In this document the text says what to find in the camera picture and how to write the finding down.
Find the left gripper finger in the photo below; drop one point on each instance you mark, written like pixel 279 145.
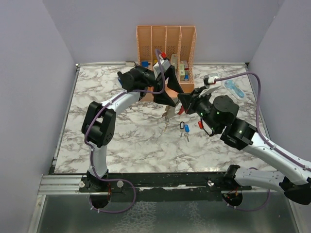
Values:
pixel 164 99
pixel 172 82

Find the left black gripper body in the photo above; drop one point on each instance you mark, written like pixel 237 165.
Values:
pixel 159 80

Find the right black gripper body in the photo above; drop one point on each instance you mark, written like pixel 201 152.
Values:
pixel 201 105

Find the red handled key organizer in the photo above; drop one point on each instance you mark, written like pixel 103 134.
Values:
pixel 170 112

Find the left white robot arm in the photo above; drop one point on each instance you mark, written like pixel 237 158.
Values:
pixel 100 120

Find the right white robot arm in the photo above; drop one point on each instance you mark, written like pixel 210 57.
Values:
pixel 292 175

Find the silver keys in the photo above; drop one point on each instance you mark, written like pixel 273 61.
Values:
pixel 185 135

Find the white red box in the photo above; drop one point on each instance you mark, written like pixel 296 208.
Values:
pixel 183 70

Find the blue stamp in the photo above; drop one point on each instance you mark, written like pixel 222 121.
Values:
pixel 145 64

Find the green white box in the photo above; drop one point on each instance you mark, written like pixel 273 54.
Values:
pixel 174 60

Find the black key tag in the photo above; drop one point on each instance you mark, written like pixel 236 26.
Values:
pixel 181 125

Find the blue key tag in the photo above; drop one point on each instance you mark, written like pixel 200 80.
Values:
pixel 186 128

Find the blue white blister pack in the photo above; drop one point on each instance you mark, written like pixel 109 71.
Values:
pixel 234 89

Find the peach plastic desk organizer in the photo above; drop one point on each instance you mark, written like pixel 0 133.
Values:
pixel 180 40

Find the white wall plug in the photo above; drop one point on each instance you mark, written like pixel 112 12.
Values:
pixel 130 64

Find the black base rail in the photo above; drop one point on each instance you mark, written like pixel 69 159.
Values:
pixel 160 187

